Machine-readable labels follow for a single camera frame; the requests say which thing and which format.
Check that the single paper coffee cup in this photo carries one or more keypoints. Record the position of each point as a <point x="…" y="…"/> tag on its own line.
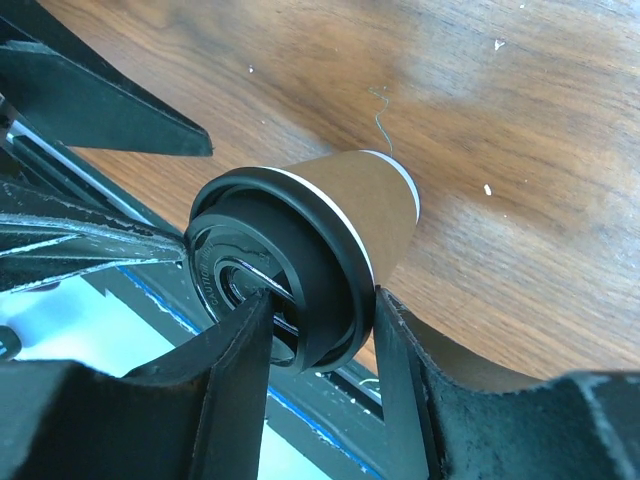
<point x="373" y="195"/>

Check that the black plastic cup lid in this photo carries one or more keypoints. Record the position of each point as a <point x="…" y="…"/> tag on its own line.
<point x="258" y="228"/>

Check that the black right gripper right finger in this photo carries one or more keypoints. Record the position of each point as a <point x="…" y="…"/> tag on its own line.
<point x="452" y="414"/>

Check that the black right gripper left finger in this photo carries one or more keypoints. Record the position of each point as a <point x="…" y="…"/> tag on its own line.
<point x="196" y="412"/>

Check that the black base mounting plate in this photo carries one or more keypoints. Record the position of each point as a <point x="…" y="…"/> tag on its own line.
<point x="317" y="425"/>

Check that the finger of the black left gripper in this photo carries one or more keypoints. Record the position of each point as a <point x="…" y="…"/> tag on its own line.
<point x="46" y="238"/>
<point x="69" y="93"/>

